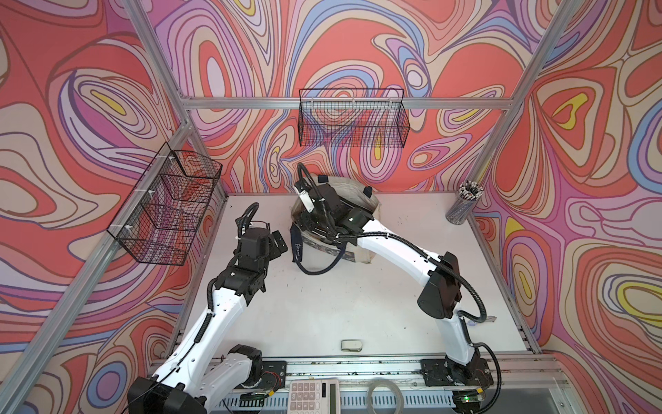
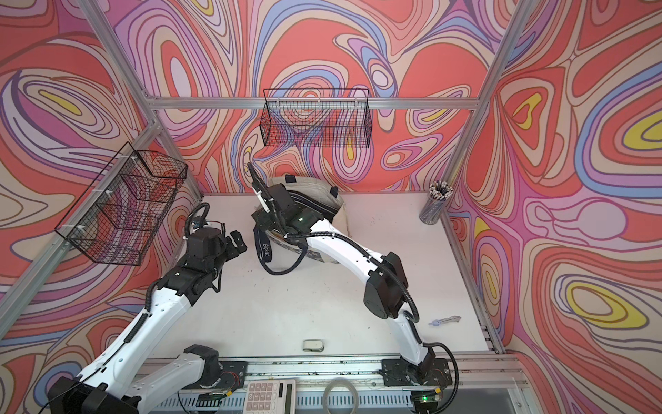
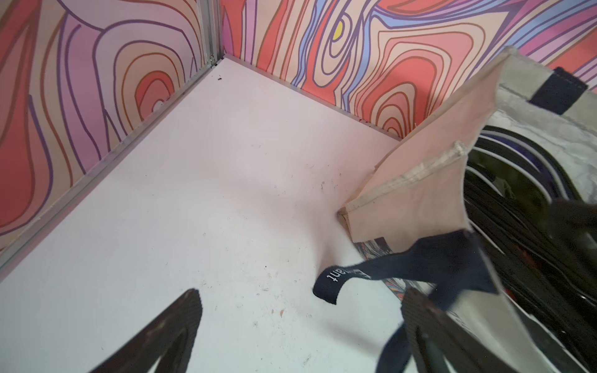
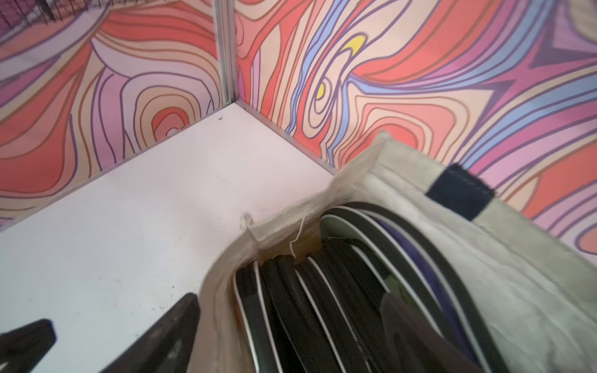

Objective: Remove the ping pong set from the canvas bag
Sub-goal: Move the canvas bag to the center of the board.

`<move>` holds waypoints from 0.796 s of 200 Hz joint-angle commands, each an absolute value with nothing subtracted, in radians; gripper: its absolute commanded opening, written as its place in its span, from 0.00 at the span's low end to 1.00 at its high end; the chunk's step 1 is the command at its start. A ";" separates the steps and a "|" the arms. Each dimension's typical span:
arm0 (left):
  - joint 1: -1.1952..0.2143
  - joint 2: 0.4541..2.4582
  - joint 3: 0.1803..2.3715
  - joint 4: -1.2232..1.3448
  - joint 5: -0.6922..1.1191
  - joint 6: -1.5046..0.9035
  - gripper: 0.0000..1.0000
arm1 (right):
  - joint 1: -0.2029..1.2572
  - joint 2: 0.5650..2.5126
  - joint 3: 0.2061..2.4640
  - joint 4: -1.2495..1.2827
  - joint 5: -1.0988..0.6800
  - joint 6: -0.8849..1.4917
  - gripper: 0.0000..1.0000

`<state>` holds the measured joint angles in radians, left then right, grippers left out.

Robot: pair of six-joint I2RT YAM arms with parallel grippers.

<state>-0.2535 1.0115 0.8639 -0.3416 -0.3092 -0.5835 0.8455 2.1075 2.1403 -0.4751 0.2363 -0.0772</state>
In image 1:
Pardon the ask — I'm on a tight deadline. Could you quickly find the beige canvas tote bag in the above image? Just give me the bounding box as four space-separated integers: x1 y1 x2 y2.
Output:
290 172 380 276

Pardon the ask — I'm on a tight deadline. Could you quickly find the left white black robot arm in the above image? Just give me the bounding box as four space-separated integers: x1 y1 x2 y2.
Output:
125 227 288 413

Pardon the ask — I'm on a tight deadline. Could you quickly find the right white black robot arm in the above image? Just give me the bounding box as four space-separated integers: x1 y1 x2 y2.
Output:
291 178 494 388

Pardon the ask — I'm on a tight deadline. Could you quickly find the white eraser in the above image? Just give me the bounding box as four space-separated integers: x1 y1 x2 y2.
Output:
341 339 363 353

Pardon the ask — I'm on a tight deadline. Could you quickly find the metal mesh pencil cup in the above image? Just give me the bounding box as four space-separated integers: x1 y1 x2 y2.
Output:
446 180 484 225

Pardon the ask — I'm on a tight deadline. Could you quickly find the white pink calculator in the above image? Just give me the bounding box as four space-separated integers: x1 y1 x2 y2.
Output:
287 379 341 414

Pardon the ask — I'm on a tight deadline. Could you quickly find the grey tape roll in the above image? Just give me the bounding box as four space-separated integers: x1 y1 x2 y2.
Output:
365 379 405 414

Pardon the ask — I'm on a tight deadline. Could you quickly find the back black wire basket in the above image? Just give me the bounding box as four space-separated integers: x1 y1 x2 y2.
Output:
298 86 410 148

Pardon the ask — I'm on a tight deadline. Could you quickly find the black wire basket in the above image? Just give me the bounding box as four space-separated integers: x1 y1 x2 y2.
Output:
107 143 222 266
298 86 410 148

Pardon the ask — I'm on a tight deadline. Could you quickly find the left black wire basket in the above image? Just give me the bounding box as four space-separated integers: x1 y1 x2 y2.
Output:
107 143 222 266

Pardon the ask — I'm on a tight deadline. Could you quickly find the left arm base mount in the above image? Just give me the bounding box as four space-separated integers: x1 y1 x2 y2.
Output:
235 360 287 393

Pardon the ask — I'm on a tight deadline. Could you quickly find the aluminium front rail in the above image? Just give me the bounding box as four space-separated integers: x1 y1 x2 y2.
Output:
234 350 570 391

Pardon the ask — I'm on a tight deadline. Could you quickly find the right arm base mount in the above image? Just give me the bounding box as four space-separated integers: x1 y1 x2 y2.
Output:
421 357 494 388

